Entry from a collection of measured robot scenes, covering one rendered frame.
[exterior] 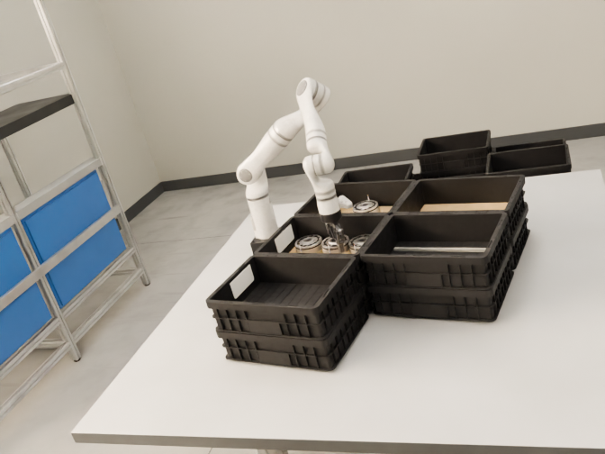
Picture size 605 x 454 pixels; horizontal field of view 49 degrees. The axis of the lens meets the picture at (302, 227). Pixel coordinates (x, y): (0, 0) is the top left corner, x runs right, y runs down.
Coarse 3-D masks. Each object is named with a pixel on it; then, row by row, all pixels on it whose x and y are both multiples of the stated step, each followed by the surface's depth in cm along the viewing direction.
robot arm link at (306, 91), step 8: (304, 80) 233; (312, 80) 232; (304, 88) 231; (312, 88) 231; (296, 96) 235; (304, 96) 230; (312, 96) 232; (304, 104) 229; (312, 104) 228; (304, 112) 228; (312, 112) 226; (304, 120) 228; (312, 120) 225; (320, 120) 226; (312, 128) 224; (320, 128) 224; (312, 136) 222
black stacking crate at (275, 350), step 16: (352, 304) 201; (352, 320) 204; (224, 336) 205; (240, 336) 201; (256, 336) 198; (272, 336) 195; (336, 336) 193; (352, 336) 204; (240, 352) 206; (256, 352) 203; (272, 352) 199; (288, 352) 196; (304, 352) 193; (320, 352) 190; (336, 352) 194; (320, 368) 193
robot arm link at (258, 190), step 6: (264, 168) 261; (264, 174) 261; (258, 180) 262; (264, 180) 262; (252, 186) 262; (258, 186) 261; (264, 186) 261; (246, 192) 263; (252, 192) 260; (258, 192) 259; (264, 192) 260; (252, 198) 260; (258, 198) 259
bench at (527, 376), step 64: (576, 192) 260; (576, 256) 218; (192, 320) 241; (384, 320) 210; (448, 320) 202; (512, 320) 194; (576, 320) 187; (128, 384) 213; (192, 384) 204; (256, 384) 196; (320, 384) 189; (384, 384) 182; (448, 384) 175; (512, 384) 169; (576, 384) 164; (256, 448) 176; (320, 448) 169; (384, 448) 163; (448, 448) 157; (512, 448) 151; (576, 448) 146
